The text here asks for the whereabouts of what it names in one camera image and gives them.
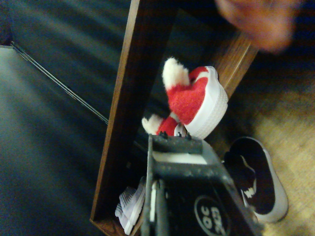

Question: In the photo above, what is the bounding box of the pale purple shoe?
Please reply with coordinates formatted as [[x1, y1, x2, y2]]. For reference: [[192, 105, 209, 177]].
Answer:
[[115, 177, 146, 236]]

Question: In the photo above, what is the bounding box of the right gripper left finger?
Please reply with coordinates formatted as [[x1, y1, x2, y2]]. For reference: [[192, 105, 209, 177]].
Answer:
[[141, 179, 168, 236]]

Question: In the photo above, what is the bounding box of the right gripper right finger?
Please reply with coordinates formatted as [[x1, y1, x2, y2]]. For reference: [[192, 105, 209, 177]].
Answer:
[[147, 134, 259, 236]]

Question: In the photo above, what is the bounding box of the person's hand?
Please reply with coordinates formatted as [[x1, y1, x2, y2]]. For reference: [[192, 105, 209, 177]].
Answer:
[[216, 0, 300, 54]]

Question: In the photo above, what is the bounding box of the black shoe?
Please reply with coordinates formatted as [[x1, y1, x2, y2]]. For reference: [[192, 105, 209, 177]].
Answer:
[[222, 137, 289, 223]]

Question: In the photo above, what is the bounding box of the red shoe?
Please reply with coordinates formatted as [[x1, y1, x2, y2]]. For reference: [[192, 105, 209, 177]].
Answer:
[[162, 57, 229, 140], [142, 114, 184, 136]]

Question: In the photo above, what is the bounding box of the brown shoe rack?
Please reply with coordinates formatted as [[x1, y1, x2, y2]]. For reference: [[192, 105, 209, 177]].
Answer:
[[90, 0, 259, 236]]

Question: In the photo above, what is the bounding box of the black curtain stand pole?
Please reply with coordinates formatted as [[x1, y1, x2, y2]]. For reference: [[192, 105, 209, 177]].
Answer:
[[11, 41, 109, 123]]

